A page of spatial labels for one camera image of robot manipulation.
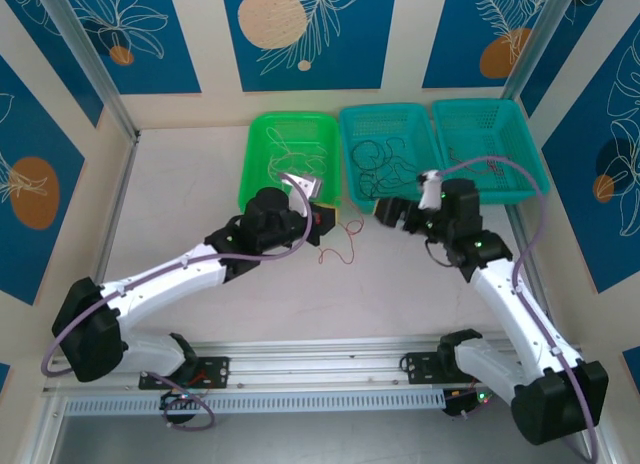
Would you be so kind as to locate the green plastic basket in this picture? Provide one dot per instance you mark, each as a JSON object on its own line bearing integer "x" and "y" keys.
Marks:
{"x": 255, "y": 159}

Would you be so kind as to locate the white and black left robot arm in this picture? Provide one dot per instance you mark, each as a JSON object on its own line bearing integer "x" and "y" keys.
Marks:
{"x": 165, "y": 280}

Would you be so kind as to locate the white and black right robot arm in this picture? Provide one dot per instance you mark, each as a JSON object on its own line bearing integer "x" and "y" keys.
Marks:
{"x": 515, "y": 306}

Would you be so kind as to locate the teal plastic basket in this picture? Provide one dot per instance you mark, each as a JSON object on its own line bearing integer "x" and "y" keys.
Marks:
{"x": 500, "y": 129}
{"x": 415, "y": 129}

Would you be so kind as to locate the black controller board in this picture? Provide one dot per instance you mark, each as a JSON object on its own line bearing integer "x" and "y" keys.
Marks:
{"x": 175, "y": 400}
{"x": 462, "y": 401}

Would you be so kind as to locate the grey metal sheet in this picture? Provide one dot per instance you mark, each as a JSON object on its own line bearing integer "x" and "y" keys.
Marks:
{"x": 325, "y": 439}

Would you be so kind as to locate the aluminium side rail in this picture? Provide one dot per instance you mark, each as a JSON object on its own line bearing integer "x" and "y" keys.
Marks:
{"x": 534, "y": 284}
{"x": 107, "y": 244}

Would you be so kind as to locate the aluminium mounting rail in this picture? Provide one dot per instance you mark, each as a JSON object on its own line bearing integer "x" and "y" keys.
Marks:
{"x": 310, "y": 359}

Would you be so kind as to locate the blue floral wall panel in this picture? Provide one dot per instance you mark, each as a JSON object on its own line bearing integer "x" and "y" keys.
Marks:
{"x": 590, "y": 34}
{"x": 350, "y": 59}
{"x": 30, "y": 134}
{"x": 450, "y": 34}
{"x": 145, "y": 14}
{"x": 590, "y": 209}
{"x": 50, "y": 59}

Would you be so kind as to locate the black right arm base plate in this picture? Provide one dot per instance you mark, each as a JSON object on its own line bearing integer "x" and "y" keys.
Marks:
{"x": 422, "y": 369}

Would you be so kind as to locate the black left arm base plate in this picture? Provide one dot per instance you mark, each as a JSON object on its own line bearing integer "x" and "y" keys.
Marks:
{"x": 215, "y": 371}

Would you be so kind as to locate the aluminium frame post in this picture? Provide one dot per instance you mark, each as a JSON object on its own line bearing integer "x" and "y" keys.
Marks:
{"x": 90, "y": 59}
{"x": 537, "y": 44}

